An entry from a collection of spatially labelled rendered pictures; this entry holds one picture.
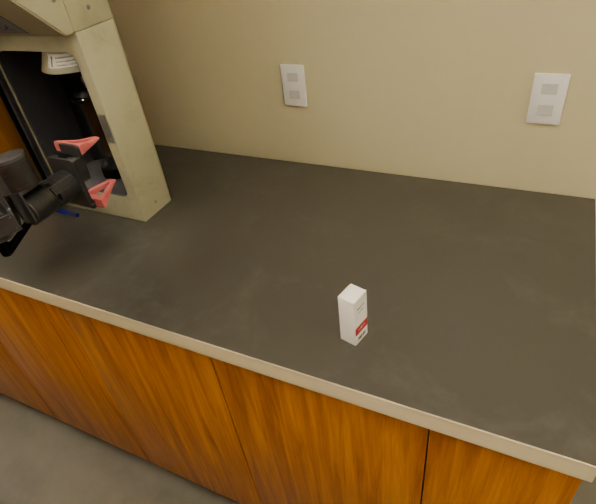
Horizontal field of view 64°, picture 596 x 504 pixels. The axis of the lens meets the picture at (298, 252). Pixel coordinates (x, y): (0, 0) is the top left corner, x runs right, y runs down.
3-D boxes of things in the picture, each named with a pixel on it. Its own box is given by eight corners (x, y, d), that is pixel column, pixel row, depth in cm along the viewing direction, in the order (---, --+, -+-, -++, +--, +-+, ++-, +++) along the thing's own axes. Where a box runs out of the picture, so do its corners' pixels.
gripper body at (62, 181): (78, 156, 89) (47, 175, 84) (98, 202, 95) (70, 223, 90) (54, 152, 91) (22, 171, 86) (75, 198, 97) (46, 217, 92)
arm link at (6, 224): (-13, 225, 88) (-11, 243, 81) (-51, 169, 81) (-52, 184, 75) (53, 198, 92) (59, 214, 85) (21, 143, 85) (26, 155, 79)
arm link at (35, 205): (19, 227, 87) (39, 229, 84) (-2, 194, 83) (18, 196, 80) (49, 206, 92) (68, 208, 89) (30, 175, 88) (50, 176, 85)
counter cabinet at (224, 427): (100, 294, 251) (20, 136, 195) (523, 421, 170) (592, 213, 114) (-9, 397, 205) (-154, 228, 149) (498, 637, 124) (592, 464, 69)
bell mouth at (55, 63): (80, 50, 124) (72, 27, 121) (132, 51, 117) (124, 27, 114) (25, 73, 112) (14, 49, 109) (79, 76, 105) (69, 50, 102)
